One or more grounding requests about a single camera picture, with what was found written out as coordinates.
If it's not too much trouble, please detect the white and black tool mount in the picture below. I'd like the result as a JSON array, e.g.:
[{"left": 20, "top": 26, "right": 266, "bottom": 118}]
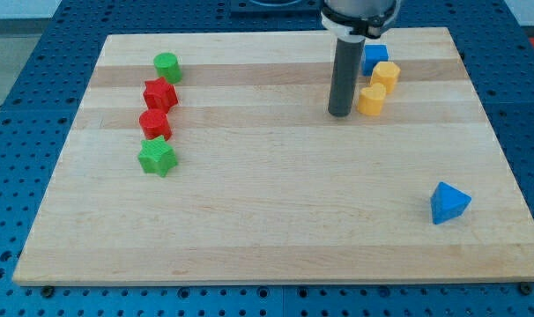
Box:
[{"left": 321, "top": 0, "right": 402, "bottom": 42}]

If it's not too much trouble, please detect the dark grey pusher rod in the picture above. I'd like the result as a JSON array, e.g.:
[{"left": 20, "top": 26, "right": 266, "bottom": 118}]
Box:
[{"left": 328, "top": 40, "right": 365, "bottom": 117}]

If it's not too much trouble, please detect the yellow heart block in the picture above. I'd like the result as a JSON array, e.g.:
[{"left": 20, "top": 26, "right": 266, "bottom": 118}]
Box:
[{"left": 357, "top": 83, "right": 387, "bottom": 116}]

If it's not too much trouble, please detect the blue cube block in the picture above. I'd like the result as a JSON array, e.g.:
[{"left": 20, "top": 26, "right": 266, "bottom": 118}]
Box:
[{"left": 360, "top": 44, "right": 389, "bottom": 77}]

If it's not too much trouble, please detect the yellow hexagon block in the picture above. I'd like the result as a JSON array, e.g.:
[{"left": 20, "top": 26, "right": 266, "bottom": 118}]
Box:
[{"left": 370, "top": 62, "right": 401, "bottom": 94}]

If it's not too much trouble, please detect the blue triangle block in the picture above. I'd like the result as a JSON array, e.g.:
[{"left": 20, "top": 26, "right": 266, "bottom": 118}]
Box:
[{"left": 430, "top": 181, "right": 471, "bottom": 225}]

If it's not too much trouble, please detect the green cylinder block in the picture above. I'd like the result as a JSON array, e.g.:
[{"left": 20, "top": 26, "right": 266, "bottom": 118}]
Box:
[{"left": 153, "top": 52, "right": 182, "bottom": 84}]

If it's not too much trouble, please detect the wooden board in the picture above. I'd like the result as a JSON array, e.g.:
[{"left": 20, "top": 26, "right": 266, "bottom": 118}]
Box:
[{"left": 13, "top": 27, "right": 534, "bottom": 286}]

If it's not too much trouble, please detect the red star block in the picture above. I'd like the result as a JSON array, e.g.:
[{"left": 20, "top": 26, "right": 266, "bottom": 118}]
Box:
[{"left": 143, "top": 77, "right": 178, "bottom": 114}]

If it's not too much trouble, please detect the red cylinder block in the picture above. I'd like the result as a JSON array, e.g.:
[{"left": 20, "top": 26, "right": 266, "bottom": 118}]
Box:
[{"left": 138, "top": 108, "right": 172, "bottom": 140}]

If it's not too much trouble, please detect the green star block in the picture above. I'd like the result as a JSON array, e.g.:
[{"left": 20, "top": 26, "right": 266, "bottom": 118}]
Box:
[{"left": 137, "top": 136, "right": 178, "bottom": 177}]

